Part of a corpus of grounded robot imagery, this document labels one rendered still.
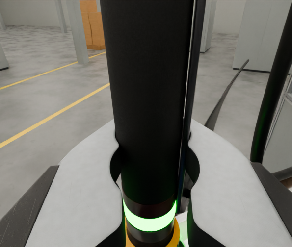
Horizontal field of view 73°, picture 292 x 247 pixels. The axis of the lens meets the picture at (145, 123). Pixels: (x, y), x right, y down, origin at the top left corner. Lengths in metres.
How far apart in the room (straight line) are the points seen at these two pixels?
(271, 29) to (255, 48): 0.47
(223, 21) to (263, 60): 6.91
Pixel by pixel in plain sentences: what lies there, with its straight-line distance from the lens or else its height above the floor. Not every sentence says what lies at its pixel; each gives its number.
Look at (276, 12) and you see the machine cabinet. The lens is 5.47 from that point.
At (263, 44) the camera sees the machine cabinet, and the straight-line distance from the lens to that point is 5.53.
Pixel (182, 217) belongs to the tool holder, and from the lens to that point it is 0.20.
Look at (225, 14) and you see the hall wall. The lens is 12.21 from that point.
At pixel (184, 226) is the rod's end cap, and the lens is 0.20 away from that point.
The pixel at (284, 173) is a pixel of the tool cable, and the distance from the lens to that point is 0.25.
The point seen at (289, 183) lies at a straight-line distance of 0.27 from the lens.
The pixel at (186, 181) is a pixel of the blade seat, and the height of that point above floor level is 1.25.
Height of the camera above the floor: 1.52
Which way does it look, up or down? 32 degrees down
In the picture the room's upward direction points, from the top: 1 degrees counter-clockwise
